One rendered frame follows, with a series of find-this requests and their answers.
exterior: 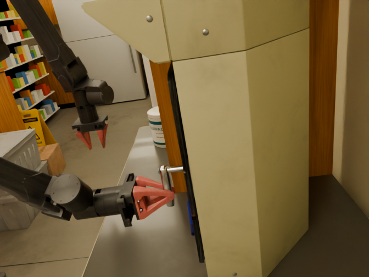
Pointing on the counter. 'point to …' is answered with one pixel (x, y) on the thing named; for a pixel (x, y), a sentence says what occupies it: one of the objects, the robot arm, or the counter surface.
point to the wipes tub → (156, 127)
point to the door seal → (188, 160)
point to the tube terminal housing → (244, 125)
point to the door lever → (168, 178)
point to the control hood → (135, 25)
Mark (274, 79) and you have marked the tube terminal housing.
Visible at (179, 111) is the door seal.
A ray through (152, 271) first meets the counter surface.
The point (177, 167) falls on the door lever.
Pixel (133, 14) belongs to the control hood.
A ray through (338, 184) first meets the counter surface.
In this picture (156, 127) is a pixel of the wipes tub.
